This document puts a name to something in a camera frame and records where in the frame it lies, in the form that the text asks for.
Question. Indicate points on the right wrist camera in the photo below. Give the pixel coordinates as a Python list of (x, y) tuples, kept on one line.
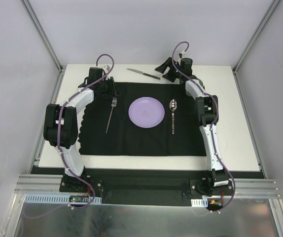
[(182, 55)]

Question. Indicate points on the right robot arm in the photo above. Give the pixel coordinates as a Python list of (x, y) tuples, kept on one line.
[(207, 114)]

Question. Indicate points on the metal fork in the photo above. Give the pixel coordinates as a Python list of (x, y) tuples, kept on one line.
[(113, 105)]

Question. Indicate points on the black cloth placemat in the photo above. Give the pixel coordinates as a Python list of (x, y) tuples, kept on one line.
[(126, 139)]

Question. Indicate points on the green cup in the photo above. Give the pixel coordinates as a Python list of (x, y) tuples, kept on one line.
[(195, 88)]

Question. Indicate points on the left aluminium frame post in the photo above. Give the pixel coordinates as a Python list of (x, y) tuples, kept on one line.
[(41, 33)]

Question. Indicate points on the right white cable duct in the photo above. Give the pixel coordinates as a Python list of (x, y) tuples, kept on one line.
[(199, 202)]

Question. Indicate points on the metal spoon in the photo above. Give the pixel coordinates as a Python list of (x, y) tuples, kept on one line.
[(173, 107)]

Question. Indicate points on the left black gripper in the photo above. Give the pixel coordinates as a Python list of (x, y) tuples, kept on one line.
[(111, 87)]

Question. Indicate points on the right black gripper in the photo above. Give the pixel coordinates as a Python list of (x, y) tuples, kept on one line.
[(170, 72)]

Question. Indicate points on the left white cable duct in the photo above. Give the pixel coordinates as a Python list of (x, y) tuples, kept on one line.
[(61, 199)]

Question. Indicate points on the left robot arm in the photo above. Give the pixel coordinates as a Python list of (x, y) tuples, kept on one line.
[(61, 126)]

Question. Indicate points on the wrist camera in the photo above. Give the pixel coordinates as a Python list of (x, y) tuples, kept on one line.
[(106, 68), (182, 55)]

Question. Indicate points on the white cable duct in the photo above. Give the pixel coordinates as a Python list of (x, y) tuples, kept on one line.
[(61, 199), (199, 202)]

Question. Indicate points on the right aluminium frame post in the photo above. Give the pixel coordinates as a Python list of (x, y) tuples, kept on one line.
[(257, 33)]

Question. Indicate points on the aluminium frame post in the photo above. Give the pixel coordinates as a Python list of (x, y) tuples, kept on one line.
[(257, 33), (41, 33)]

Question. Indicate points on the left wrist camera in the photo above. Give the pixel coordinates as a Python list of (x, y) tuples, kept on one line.
[(106, 68)]

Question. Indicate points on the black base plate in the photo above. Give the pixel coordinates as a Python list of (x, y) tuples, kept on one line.
[(149, 187)]

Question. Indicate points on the aluminium rail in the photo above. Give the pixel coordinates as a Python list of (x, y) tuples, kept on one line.
[(245, 188)]

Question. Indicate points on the purple plate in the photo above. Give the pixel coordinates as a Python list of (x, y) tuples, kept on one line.
[(146, 112)]

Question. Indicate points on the black handled knife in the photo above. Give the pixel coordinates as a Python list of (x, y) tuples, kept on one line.
[(143, 73)]

